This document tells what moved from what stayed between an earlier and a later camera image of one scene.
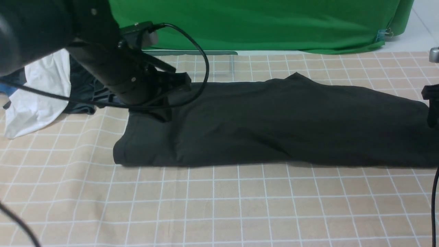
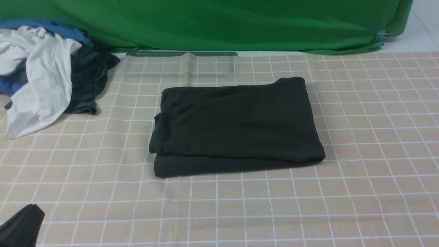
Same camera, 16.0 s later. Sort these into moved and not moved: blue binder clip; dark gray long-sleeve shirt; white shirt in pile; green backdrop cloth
Moved: dark gray long-sleeve shirt
Not moved: blue binder clip; green backdrop cloth; white shirt in pile
